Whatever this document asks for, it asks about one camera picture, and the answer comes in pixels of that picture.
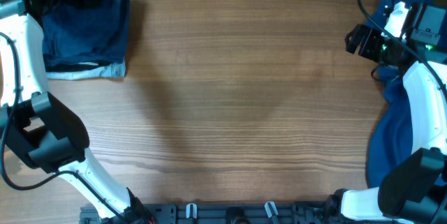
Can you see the folded light denim garment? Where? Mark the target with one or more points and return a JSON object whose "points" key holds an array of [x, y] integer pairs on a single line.
{"points": [[114, 70]]}

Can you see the blue polo shirt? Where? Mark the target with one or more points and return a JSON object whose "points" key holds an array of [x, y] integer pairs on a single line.
{"points": [[391, 130]]}

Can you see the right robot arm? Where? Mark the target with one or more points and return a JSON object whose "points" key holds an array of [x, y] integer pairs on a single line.
{"points": [[409, 192]]}

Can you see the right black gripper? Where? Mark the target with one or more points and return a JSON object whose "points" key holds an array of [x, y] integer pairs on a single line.
{"points": [[367, 49]]}

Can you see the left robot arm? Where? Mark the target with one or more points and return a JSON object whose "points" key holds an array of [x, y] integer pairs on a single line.
{"points": [[43, 133]]}

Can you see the folded dark blue shorts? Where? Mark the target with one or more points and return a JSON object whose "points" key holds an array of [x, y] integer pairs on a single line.
{"points": [[75, 35]]}

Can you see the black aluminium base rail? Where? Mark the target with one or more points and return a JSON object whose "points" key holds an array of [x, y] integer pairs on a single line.
{"points": [[297, 213]]}

